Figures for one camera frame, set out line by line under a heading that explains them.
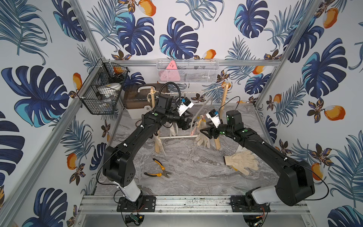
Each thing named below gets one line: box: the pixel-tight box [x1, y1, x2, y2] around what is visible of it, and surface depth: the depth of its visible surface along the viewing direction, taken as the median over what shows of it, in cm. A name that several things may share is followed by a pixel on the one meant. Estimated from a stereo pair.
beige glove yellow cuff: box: [195, 132, 211, 149], surface depth 97 cm
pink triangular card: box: [160, 60, 181, 82], surface depth 92 cm
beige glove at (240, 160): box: [223, 149, 259, 176], surface depth 90 cm
